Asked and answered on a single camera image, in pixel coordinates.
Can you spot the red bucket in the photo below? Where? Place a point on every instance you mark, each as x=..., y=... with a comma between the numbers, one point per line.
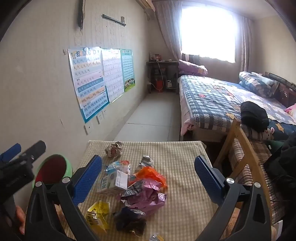
x=159, y=84

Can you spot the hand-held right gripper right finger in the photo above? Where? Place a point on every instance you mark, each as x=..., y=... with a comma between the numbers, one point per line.
x=208, y=178

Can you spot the dark wooden headboard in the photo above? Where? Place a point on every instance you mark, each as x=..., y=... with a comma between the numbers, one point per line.
x=284, y=85

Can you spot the pink plastic wrapper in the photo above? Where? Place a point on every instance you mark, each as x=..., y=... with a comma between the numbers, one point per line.
x=148, y=199

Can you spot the dark brown snack wrapper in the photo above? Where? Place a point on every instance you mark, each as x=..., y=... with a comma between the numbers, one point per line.
x=130, y=222

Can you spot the pink bed sheet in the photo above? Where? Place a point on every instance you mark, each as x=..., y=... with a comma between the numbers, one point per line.
x=185, y=115

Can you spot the white air conditioner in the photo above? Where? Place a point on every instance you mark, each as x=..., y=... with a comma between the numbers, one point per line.
x=145, y=3

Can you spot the bright window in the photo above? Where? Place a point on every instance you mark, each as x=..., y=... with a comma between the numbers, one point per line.
x=208, y=30

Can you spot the dark cloth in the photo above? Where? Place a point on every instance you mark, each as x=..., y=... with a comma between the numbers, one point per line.
x=282, y=166

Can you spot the dark metal shelf rack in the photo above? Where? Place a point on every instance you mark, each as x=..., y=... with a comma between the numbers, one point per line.
x=161, y=76

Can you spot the blue plaid pillow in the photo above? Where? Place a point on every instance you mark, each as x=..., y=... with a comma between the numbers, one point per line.
x=254, y=83

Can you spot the white printed paper cup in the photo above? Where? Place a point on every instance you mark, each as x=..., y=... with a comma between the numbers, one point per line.
x=146, y=161

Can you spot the pale patterned curtain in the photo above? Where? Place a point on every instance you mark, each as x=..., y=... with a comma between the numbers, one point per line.
x=166, y=27
x=245, y=44

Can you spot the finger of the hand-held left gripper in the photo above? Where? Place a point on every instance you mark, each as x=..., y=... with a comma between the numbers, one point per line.
x=34, y=148
x=10, y=150

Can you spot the white wall socket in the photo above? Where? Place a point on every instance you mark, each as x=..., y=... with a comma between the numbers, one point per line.
x=87, y=129
x=100, y=118

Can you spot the paper ball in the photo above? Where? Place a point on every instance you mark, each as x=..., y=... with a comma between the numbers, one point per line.
x=114, y=149

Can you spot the white chart wall poster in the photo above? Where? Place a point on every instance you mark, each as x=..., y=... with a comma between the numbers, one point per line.
x=113, y=74

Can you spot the green bordered wall poster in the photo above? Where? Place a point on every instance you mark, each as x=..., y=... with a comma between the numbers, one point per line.
x=128, y=69

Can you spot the checkered cloth table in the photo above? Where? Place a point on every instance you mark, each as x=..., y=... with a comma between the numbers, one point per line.
x=185, y=185

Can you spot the yellow snack wrapper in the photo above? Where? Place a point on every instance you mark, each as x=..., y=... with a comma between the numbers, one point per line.
x=98, y=215

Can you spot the person's left hand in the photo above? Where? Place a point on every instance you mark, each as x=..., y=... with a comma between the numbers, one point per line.
x=20, y=219

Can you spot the small clear candy wrapper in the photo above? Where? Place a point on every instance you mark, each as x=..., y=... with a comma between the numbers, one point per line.
x=156, y=237

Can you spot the white milk carton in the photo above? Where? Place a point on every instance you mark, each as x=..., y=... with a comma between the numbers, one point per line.
x=111, y=183

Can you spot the wooden chair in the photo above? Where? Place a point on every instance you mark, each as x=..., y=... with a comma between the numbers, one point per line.
x=245, y=162

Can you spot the green bin with red interior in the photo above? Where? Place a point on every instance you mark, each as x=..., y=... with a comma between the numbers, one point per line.
x=53, y=169

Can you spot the blue bordered wall poster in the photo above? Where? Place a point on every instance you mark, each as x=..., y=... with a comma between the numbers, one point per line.
x=89, y=81

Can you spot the orange plastic bag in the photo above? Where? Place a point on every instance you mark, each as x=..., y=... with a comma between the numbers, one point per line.
x=150, y=176

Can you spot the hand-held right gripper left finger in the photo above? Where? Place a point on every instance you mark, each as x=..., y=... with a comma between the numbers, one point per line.
x=87, y=180

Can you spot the metal wall rail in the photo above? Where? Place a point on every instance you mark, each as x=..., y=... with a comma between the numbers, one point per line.
x=114, y=19

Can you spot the dark hanging wall object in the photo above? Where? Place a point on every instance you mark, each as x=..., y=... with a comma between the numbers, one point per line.
x=80, y=15

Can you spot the blue silver snack wrapper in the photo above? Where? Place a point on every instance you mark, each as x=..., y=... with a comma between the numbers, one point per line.
x=118, y=165

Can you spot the black cloth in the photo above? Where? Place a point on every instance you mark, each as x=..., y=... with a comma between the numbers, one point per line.
x=254, y=115

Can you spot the pink folded blanket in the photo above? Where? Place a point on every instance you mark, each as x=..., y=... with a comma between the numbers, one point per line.
x=192, y=67

